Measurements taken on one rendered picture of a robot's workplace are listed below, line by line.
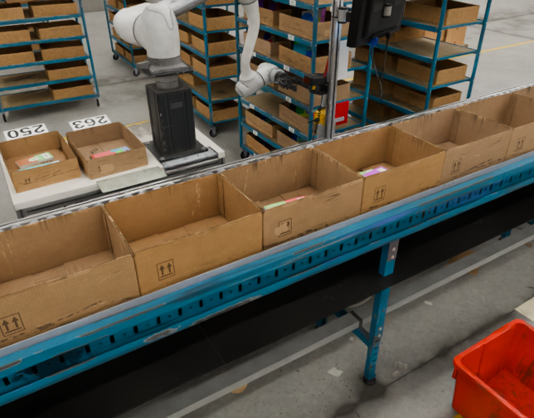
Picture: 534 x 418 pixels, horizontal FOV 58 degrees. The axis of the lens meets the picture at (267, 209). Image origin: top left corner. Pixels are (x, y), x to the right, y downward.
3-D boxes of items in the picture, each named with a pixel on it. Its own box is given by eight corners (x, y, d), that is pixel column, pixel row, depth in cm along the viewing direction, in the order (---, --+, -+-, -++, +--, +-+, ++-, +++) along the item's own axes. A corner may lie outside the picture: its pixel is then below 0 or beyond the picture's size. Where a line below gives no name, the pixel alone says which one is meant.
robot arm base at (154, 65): (133, 65, 232) (131, 53, 229) (177, 59, 240) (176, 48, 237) (143, 75, 218) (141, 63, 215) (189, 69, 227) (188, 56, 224)
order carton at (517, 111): (502, 124, 241) (511, 91, 232) (558, 145, 220) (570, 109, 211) (448, 142, 224) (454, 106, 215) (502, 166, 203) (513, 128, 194)
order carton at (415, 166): (385, 162, 207) (390, 124, 198) (438, 191, 185) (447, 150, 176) (310, 186, 189) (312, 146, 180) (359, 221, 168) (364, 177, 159)
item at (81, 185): (182, 120, 291) (181, 115, 289) (225, 156, 249) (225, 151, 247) (-1, 159, 247) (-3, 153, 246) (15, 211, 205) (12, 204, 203)
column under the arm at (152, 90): (143, 143, 255) (133, 82, 238) (188, 133, 267) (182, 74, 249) (160, 162, 236) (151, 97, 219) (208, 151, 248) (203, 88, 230)
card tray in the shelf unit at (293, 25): (278, 28, 313) (278, 12, 308) (316, 23, 327) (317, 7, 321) (315, 41, 284) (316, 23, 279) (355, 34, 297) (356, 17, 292)
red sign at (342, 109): (347, 122, 269) (348, 100, 262) (347, 123, 269) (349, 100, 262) (323, 128, 262) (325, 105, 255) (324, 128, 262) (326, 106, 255)
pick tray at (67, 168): (62, 148, 252) (57, 129, 246) (82, 177, 224) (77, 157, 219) (2, 161, 239) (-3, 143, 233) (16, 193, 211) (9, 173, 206)
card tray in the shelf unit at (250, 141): (245, 143, 402) (245, 132, 396) (277, 136, 414) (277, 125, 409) (269, 162, 372) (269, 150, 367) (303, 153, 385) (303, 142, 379)
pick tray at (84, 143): (123, 138, 262) (119, 120, 256) (148, 165, 234) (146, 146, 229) (69, 150, 249) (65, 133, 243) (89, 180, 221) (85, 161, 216)
